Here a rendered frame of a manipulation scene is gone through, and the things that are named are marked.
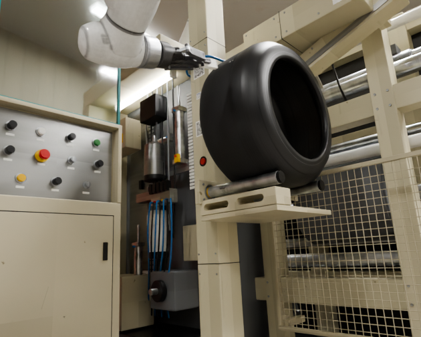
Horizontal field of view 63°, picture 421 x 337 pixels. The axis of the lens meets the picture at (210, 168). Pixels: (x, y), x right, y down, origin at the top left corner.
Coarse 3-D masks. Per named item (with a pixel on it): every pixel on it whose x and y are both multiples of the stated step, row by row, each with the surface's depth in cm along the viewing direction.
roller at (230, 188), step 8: (256, 176) 123; (264, 176) 119; (272, 176) 116; (280, 176) 116; (224, 184) 133; (232, 184) 129; (240, 184) 126; (248, 184) 123; (256, 184) 121; (264, 184) 119; (272, 184) 118; (208, 192) 137; (216, 192) 135; (224, 192) 132; (232, 192) 130
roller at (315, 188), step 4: (320, 180) 136; (308, 184) 138; (312, 184) 136; (316, 184) 135; (320, 184) 135; (324, 184) 137; (292, 188) 143; (296, 188) 141; (300, 188) 140; (304, 188) 139; (308, 188) 137; (312, 188) 136; (316, 188) 135; (320, 188) 135; (324, 188) 136; (292, 192) 143; (296, 192) 141; (300, 192) 140; (304, 192) 139; (308, 192) 138; (312, 192) 138; (256, 200) 156; (260, 200) 155
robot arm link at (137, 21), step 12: (108, 0) 78; (120, 0) 77; (132, 0) 77; (144, 0) 77; (156, 0) 79; (108, 12) 81; (120, 12) 79; (132, 12) 78; (144, 12) 79; (120, 24) 81; (132, 24) 81; (144, 24) 82
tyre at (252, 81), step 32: (224, 64) 130; (256, 64) 118; (288, 64) 149; (224, 96) 120; (256, 96) 114; (288, 96) 161; (320, 96) 145; (224, 128) 120; (256, 128) 114; (288, 128) 166; (320, 128) 154; (224, 160) 126; (256, 160) 119; (288, 160) 118; (320, 160) 133
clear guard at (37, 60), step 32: (0, 0) 138; (32, 0) 148; (64, 0) 159; (96, 0) 171; (0, 32) 136; (32, 32) 145; (64, 32) 155; (0, 64) 133; (32, 64) 142; (64, 64) 152; (96, 64) 164; (32, 96) 139; (64, 96) 149; (96, 96) 160
